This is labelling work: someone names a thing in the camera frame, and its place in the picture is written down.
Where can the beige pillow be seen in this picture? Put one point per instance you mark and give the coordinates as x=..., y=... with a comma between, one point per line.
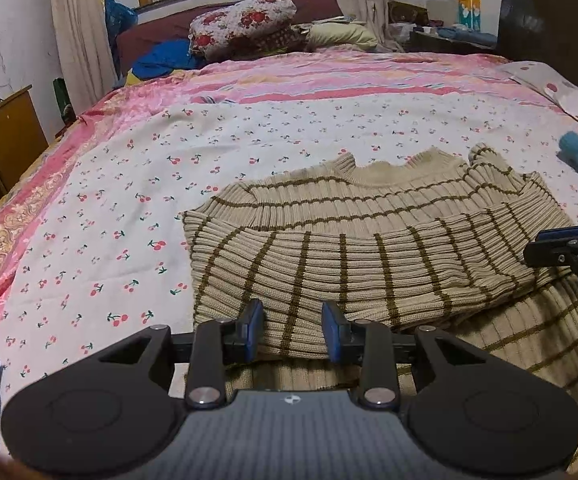
x=341, y=36

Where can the blue plastic bag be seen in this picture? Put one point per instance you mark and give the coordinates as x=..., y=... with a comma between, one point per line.
x=119, y=15

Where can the yellow and blue bag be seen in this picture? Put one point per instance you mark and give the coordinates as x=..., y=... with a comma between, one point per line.
x=468, y=7

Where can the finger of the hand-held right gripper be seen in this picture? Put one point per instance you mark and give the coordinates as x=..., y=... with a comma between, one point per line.
x=549, y=255
x=564, y=235

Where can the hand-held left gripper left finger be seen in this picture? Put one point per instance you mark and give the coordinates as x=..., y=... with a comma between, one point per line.
x=254, y=325

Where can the cherry print bed sheet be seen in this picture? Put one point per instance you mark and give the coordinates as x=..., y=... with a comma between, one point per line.
x=119, y=185

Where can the dark wooden headboard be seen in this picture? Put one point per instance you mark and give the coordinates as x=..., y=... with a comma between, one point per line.
x=554, y=25

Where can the folded blue cloth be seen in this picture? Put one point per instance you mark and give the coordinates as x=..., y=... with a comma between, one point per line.
x=469, y=35

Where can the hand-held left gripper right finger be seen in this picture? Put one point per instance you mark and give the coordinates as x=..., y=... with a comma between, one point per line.
x=333, y=332

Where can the maroon sofa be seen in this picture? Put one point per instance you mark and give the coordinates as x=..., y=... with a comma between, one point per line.
x=139, y=40

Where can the wooden desk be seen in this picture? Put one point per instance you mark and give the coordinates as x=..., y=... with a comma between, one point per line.
x=9, y=135

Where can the beige striped knit sweater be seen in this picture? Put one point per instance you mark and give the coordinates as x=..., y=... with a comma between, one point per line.
x=369, y=255

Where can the dark patterned box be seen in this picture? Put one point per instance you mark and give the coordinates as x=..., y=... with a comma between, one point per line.
x=408, y=12

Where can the floral folded quilt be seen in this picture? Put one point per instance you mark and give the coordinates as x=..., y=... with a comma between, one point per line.
x=239, y=20

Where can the dark green object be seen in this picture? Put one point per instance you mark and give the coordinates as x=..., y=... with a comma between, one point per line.
x=64, y=102

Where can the white pink dotted pillow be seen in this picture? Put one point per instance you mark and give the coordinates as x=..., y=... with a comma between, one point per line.
x=559, y=87

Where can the dark bedside table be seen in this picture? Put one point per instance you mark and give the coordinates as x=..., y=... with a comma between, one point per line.
x=434, y=42

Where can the pink striped quilt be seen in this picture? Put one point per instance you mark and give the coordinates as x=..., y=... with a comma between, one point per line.
x=319, y=72

